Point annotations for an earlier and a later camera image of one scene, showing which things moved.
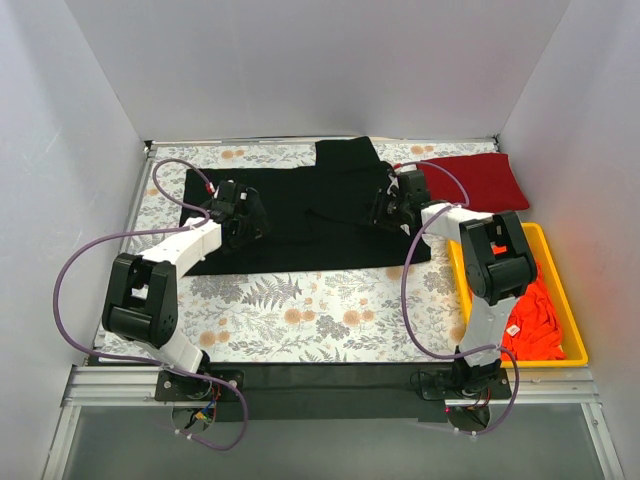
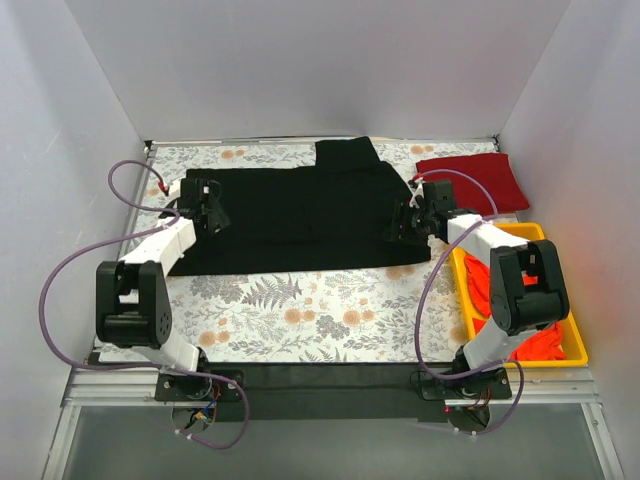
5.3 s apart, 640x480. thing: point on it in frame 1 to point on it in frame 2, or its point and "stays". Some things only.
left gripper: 248,220 to 213,213
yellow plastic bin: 574,348 stays
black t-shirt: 316,216 stays
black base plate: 261,392 stays
